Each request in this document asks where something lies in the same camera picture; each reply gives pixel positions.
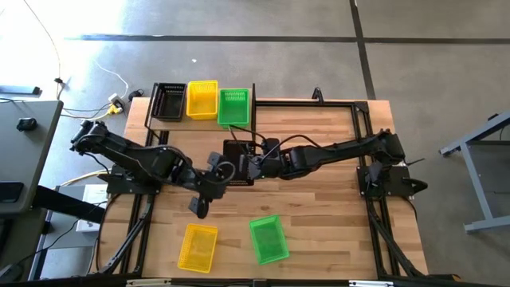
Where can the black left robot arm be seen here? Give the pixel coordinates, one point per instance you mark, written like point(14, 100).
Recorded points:
point(131, 155)

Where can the wooden shelf with black frame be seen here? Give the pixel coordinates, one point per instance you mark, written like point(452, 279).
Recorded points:
point(179, 125)

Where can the black power plug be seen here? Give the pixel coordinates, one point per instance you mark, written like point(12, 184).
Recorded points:
point(135, 95)

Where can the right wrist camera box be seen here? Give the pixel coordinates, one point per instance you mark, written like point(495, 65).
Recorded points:
point(272, 145)

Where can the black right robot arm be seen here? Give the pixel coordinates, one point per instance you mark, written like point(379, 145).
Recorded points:
point(342, 149)

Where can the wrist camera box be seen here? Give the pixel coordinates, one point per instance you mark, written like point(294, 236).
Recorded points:
point(215, 160)
point(272, 145)

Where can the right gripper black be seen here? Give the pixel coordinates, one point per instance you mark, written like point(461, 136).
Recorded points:
point(273, 167)

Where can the white power strip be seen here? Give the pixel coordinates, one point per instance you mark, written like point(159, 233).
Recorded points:
point(116, 99)

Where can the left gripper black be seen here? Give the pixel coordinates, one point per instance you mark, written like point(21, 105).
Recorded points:
point(211, 186)

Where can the grey desk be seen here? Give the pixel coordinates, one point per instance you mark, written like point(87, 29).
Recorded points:
point(28, 159)

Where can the silver metal bracket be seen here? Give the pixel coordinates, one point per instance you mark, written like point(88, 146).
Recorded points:
point(370, 283)
point(147, 282)

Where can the black computer mouse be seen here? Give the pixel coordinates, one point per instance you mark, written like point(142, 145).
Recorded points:
point(26, 124)

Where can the black desk leg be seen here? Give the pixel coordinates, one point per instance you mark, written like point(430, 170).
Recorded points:
point(67, 205)

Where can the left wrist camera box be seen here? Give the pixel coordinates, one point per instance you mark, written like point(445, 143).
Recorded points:
point(215, 160)

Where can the grey metal table frame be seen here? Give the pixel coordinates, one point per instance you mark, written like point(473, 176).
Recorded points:
point(476, 179)

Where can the black aluminium rig frame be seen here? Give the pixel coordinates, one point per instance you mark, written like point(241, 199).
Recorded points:
point(303, 103)

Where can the white box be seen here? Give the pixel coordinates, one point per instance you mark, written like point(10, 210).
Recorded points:
point(95, 195)

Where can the black flat phone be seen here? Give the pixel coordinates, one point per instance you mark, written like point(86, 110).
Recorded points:
point(10, 192)

